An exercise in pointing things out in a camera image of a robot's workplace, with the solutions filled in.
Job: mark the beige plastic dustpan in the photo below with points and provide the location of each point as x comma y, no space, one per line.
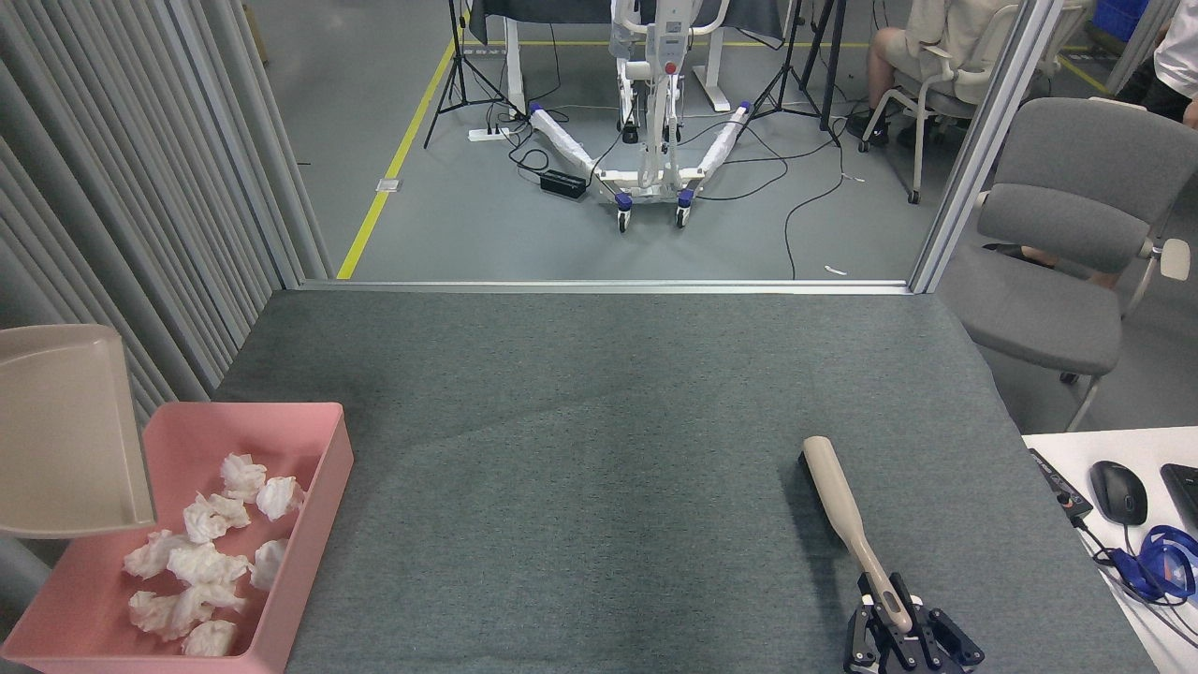
65,440

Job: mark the silver table rail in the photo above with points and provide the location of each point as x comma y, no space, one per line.
608,286

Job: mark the blue plastic crate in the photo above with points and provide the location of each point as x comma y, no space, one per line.
1123,17

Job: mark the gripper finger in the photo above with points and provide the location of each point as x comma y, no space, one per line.
945,646
870,646

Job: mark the slim black device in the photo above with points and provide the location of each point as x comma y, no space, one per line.
1058,482

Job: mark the black keyboard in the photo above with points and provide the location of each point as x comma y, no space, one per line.
1184,496

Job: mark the metal floor outlet plate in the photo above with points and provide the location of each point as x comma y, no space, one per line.
387,185

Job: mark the pink plastic bin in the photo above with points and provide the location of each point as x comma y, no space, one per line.
281,440

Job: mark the silver post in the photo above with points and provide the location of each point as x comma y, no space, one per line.
994,122

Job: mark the white wheeled stand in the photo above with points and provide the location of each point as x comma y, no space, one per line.
562,140

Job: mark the black tripod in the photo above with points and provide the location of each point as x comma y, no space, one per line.
829,84
459,56

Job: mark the seated person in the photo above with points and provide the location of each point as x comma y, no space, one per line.
945,23

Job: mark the beige hand brush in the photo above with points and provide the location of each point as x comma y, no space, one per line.
838,501

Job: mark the black power adapter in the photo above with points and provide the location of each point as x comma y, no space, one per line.
563,183

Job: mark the white power strip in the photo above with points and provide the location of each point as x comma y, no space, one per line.
489,135

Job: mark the white side table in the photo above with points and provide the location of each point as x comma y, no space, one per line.
1170,618

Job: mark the grey pleated curtain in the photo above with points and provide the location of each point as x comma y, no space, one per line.
94,187

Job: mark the white office chair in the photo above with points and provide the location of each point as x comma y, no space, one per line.
983,56

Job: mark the black computer mouse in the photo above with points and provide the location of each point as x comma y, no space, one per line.
1118,491

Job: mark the grey padded chair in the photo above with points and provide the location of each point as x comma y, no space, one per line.
1039,309

